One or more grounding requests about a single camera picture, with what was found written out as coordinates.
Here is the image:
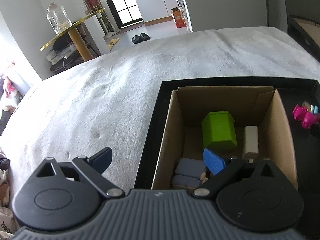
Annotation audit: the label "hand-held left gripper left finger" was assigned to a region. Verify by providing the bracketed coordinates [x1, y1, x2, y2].
[34, 147, 125, 200]

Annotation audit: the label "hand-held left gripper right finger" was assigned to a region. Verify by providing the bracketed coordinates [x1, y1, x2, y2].
[192, 148, 286, 200]

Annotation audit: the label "small brown-haired figurine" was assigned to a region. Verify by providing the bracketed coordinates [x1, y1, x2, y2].
[200, 170, 214, 181]

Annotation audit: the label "grey plastic block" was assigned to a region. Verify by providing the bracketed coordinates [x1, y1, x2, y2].
[172, 157, 208, 188]

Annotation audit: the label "green plastic block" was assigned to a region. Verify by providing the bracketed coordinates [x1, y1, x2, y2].
[201, 111, 238, 152]

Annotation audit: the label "white charger plug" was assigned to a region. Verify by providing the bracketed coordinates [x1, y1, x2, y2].
[242, 125, 259, 162]

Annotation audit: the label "black tray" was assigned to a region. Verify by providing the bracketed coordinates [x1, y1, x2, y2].
[133, 78, 320, 191]

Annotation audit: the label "brown cardboard box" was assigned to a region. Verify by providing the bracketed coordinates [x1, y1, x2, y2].
[151, 86, 298, 191]

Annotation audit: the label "pink toy figure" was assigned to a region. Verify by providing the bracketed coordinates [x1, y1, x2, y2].
[292, 101, 320, 130]

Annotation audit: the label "yellow slippers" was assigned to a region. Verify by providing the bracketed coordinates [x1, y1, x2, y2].
[106, 38, 121, 51]

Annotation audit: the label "pink and white plush toy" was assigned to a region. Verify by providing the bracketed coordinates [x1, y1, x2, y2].
[0, 61, 22, 112]

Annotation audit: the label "pair of black slippers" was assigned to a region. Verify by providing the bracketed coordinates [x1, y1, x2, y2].
[131, 33, 151, 44]

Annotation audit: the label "yellow round table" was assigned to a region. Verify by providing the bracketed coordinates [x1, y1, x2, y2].
[39, 7, 106, 62]

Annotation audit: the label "brown door mat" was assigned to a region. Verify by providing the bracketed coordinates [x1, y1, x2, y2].
[114, 22, 145, 36]

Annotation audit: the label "clear glass jar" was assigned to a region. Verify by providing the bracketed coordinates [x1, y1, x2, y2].
[46, 3, 73, 35]

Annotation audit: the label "orange cardboard box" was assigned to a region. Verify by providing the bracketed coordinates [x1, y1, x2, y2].
[170, 7, 187, 29]

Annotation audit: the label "red box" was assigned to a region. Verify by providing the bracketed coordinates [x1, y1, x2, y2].
[82, 0, 102, 15]

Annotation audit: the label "black framed glass door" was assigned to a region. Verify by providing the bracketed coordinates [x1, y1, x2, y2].
[96, 0, 144, 28]

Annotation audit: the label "large black tray box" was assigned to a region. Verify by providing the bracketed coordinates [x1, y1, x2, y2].
[287, 14, 320, 63]

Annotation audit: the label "white kitchen cabinet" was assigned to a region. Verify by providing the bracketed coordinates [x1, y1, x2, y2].
[131, 0, 181, 26]

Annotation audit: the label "white device with cable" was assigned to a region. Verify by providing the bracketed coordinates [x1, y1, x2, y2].
[46, 45, 77, 63]

